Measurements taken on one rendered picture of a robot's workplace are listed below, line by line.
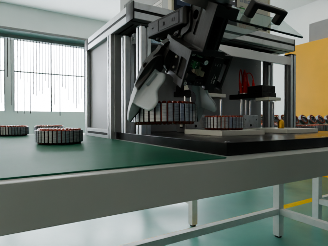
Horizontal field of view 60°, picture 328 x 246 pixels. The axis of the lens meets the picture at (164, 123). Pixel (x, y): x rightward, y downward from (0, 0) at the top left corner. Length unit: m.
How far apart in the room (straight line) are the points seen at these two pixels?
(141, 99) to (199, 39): 0.12
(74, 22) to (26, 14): 1.05
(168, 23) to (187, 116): 0.14
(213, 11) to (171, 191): 0.23
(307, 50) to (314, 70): 0.32
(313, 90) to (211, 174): 4.31
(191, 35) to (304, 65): 4.42
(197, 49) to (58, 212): 0.26
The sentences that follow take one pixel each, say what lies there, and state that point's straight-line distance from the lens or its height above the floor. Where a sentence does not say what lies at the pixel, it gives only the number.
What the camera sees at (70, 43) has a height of 1.89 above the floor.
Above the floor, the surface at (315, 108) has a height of 0.98.
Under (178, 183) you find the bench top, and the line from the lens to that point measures 0.38.
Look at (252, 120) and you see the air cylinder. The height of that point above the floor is 0.80.
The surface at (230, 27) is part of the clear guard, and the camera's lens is 0.84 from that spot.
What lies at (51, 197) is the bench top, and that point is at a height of 0.73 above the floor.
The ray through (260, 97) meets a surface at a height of 0.88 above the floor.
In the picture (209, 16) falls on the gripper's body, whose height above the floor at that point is 0.94.
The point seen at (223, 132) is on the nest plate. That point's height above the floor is 0.78.
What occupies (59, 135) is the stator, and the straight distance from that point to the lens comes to 0.69.
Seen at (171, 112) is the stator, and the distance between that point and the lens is 0.43.
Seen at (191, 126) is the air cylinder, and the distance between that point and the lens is 0.86.
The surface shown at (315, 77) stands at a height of 1.41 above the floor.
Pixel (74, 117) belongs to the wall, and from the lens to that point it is 7.18.
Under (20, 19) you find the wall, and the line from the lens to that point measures 7.33.
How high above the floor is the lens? 0.81
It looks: 1 degrees down
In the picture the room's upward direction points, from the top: straight up
